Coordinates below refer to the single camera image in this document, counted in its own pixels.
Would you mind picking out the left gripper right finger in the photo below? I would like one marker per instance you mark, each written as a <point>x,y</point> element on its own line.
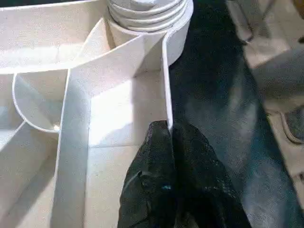
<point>202,180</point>

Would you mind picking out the grey shoe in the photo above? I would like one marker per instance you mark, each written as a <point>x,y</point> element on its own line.
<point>295,126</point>

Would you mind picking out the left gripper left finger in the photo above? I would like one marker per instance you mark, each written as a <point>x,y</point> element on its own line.
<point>152,180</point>

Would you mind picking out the white plastic table leg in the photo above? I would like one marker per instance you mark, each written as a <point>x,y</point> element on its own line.
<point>147,14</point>

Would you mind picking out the grey trouser leg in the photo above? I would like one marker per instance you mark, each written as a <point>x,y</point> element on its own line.
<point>280,78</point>

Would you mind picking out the white plastic table top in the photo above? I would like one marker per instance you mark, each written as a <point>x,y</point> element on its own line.
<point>71,107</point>

